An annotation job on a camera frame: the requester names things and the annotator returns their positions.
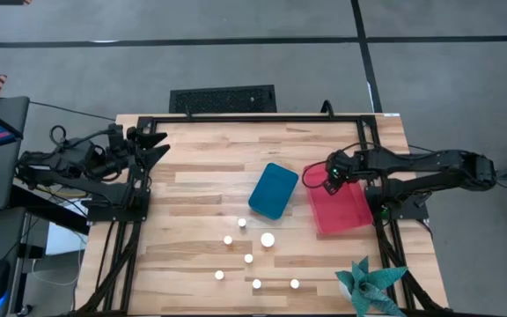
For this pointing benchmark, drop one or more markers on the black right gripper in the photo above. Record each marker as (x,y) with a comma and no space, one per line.
(343,164)

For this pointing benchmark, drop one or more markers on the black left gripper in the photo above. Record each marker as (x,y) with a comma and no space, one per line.
(123,145)

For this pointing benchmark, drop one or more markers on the large white ball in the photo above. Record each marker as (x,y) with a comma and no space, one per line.
(267,240)

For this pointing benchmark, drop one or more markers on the small white ball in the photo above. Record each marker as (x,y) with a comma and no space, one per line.
(227,240)
(248,258)
(241,222)

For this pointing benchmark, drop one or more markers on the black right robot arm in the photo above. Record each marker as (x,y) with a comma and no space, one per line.
(412,160)

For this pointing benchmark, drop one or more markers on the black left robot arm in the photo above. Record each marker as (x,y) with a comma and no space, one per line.
(73,160)

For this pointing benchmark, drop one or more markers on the red plastic bin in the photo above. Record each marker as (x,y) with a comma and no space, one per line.
(341,211)

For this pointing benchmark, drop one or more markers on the blue plastic bin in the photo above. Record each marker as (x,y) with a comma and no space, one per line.
(273,191)

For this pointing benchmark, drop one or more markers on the teal artificial plant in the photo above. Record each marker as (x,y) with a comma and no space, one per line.
(368,286)

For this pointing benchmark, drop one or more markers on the white plant pot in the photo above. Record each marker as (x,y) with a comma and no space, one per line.
(345,291)

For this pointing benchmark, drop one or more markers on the white box under table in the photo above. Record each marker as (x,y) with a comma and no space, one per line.
(66,240)

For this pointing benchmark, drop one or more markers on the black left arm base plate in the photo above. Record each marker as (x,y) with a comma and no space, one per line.
(117,211)

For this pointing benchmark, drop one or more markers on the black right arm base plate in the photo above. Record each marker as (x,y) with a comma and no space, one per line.
(412,211)

